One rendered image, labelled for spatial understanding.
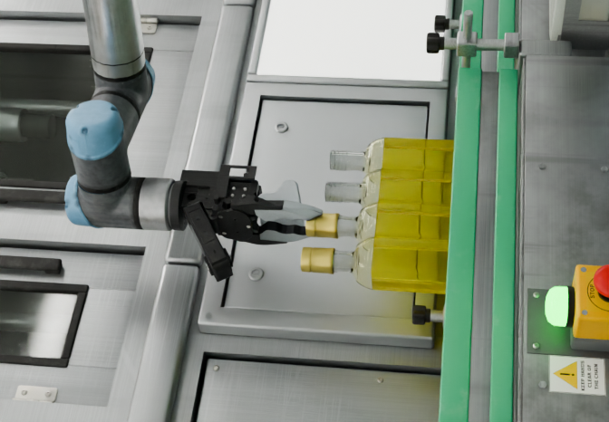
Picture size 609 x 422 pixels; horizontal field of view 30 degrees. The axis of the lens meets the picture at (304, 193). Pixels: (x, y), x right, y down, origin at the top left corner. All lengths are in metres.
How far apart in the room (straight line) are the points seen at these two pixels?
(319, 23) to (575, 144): 0.68
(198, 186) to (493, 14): 0.53
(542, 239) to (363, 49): 0.68
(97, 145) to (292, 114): 0.44
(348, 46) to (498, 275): 0.71
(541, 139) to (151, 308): 0.63
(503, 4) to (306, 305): 0.55
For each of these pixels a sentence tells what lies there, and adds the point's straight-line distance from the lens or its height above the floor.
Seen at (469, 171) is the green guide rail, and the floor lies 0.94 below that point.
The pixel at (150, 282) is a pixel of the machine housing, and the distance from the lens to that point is 1.74.
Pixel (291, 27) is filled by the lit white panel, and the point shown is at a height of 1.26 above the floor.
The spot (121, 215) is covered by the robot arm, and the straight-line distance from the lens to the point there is 1.61.
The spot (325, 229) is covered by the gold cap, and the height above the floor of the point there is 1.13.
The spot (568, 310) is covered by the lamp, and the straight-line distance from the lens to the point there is 1.27.
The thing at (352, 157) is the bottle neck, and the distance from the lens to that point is 1.63.
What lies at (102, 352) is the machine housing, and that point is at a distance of 1.72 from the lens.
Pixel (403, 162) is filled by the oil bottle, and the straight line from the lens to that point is 1.60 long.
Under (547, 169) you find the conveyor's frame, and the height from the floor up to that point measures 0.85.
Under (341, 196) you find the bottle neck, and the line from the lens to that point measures 1.59.
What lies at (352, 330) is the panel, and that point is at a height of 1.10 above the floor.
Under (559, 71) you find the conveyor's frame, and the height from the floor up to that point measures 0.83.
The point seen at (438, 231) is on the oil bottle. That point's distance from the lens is 1.53.
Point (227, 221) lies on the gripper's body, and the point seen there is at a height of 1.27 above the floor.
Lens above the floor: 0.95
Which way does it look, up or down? 8 degrees up
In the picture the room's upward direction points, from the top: 87 degrees counter-clockwise
